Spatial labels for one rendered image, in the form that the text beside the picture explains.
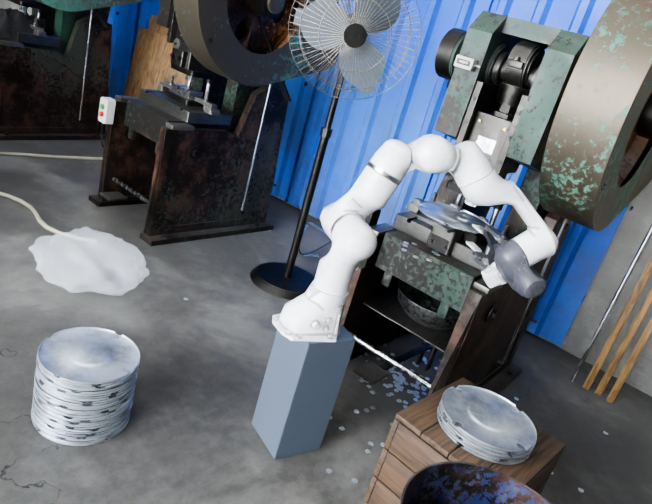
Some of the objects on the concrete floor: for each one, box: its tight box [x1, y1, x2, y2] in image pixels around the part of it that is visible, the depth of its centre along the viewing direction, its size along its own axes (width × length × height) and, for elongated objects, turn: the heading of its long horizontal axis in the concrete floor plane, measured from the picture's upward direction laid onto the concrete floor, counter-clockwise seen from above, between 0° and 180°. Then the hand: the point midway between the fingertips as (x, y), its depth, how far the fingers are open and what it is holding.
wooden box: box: [363, 377, 565, 504], centre depth 181 cm, size 40×38×35 cm
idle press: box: [0, 0, 142, 140], centre depth 428 cm, size 153×99×174 cm, turn 111°
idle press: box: [88, 0, 340, 246], centre depth 343 cm, size 153×99×174 cm, turn 106°
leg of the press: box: [427, 212, 572, 396], centre depth 240 cm, size 92×12×90 cm, turn 108°
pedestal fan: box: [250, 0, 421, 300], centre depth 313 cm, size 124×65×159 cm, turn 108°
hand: (476, 237), depth 203 cm, fingers open, 6 cm apart
